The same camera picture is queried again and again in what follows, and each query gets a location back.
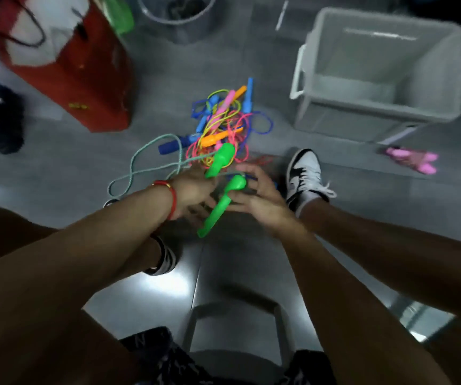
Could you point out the white marker pen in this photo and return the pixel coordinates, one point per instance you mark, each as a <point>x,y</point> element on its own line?
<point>281,15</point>

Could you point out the person's right shoe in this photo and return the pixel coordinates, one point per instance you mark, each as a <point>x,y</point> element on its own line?
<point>304,172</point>

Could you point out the red paper bag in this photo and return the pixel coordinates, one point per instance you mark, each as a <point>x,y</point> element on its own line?
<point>94,76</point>

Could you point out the person's right hand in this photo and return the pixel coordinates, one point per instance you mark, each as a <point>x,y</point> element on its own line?
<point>264,206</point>

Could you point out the person's right leg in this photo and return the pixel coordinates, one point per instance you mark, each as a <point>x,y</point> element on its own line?
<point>415,260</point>

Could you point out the person's left hand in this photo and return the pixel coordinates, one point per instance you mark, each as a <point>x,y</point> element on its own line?
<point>192,192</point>

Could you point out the person's left forearm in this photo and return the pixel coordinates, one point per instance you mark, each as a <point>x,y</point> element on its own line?
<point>74,268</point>

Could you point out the clear bin lid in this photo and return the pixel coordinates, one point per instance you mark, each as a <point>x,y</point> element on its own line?
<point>419,316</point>

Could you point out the person's right forearm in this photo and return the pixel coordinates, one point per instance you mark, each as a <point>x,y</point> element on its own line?
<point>354,316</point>

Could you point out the grey plastic basin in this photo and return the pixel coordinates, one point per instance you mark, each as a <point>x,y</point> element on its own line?
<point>150,19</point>

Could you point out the green spray bottle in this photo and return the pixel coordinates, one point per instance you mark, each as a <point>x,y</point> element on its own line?
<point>118,11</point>

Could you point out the person's left shoe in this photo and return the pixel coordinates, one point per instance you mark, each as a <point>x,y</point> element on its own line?
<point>166,256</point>

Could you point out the grey plastic stool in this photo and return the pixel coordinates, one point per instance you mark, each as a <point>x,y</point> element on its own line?
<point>234,328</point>

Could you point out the grey plastic storage bin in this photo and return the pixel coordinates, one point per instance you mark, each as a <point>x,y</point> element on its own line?
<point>374,56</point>

